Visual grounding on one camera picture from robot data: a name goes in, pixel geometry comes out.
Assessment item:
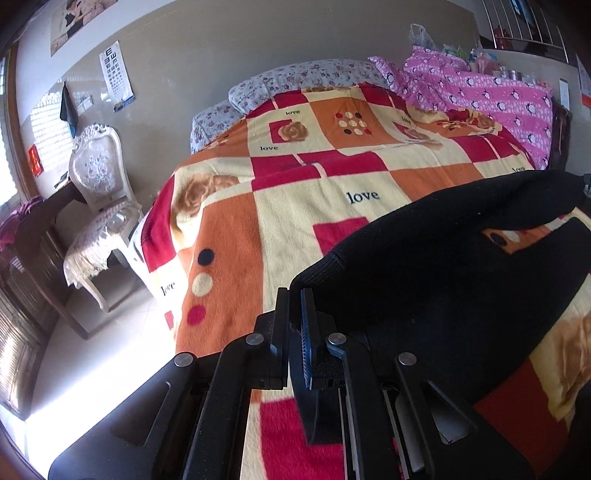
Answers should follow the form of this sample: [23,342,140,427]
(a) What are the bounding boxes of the small floral pillow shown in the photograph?
[190,102,250,153]

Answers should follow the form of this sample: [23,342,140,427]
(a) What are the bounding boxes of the white wall calendar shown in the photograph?
[575,53,591,109]

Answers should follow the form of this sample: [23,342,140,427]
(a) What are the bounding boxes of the eye chart poster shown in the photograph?
[99,41,136,113]

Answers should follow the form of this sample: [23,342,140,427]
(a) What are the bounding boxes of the wooden framed window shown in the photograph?
[0,44,40,204]

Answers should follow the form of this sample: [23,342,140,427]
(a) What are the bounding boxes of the wall poster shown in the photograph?
[50,0,118,57]

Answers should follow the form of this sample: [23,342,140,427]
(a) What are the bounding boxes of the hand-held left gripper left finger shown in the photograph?
[48,287,290,480]

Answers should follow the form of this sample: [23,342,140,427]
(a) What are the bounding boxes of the dark hanging cloth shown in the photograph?
[60,84,77,137]

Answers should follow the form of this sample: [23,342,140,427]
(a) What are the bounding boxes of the large floral pillow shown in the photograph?
[228,60,389,114]

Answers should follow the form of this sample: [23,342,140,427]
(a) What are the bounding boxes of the pink penguin quilt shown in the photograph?
[368,45,555,169]

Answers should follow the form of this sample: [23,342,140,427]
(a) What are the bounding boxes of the metal railing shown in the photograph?
[480,0,568,63]

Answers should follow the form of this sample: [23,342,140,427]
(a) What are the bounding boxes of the black pants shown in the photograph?
[290,170,591,416]

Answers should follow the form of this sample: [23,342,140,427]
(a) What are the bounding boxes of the cream lace seat cover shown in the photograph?
[64,203,144,289]

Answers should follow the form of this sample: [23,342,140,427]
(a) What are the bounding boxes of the white ornate chair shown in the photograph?
[64,124,145,313]

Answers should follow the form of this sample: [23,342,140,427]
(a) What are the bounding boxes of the magenta cloth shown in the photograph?
[0,196,44,252]

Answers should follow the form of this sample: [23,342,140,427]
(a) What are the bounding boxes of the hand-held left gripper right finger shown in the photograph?
[290,288,536,480]

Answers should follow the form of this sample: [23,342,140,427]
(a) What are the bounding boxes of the clear plastic bag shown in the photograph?
[409,23,437,51]

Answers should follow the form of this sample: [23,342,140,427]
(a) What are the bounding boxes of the printed checkered blanket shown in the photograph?
[139,83,591,480]

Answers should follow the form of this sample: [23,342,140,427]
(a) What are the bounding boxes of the dark wooden cabinet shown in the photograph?
[0,178,116,418]

